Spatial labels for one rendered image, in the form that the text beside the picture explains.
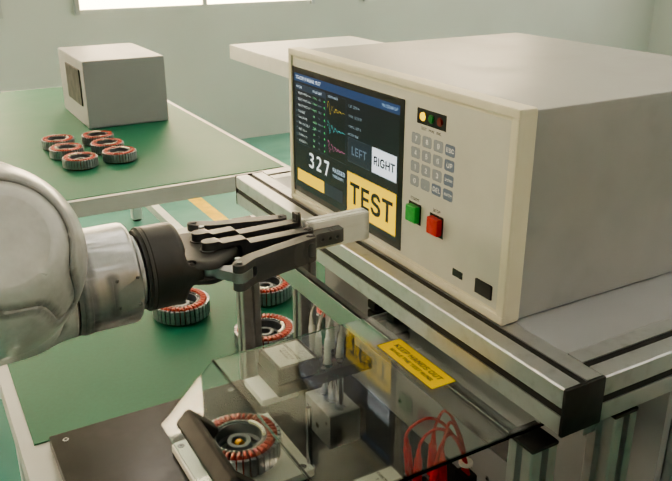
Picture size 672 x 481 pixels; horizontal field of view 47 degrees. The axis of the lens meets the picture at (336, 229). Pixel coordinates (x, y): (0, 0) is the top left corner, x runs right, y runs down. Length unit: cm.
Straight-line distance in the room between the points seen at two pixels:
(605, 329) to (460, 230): 16
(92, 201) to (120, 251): 166
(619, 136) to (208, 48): 507
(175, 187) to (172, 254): 171
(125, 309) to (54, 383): 75
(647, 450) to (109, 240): 55
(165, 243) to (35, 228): 24
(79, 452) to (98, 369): 26
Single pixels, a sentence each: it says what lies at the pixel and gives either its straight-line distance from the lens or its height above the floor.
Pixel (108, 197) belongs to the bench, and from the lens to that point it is 232.
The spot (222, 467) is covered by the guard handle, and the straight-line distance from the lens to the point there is 64.
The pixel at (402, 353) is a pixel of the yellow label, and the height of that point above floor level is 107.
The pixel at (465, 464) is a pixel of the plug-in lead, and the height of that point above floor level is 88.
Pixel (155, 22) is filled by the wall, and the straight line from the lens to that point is 557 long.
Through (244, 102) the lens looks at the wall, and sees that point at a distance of 588.
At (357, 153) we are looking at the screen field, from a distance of 89.
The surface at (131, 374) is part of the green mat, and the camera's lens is 139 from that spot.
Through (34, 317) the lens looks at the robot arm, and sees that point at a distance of 46.
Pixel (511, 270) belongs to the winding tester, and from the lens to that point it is 72.
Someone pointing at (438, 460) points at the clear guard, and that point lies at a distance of 64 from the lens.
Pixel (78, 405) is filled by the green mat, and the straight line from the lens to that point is 133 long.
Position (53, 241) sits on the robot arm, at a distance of 45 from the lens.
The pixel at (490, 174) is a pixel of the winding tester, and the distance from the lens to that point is 71.
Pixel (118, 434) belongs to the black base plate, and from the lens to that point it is 121.
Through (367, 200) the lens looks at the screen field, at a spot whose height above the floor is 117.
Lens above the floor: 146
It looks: 21 degrees down
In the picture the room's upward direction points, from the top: straight up
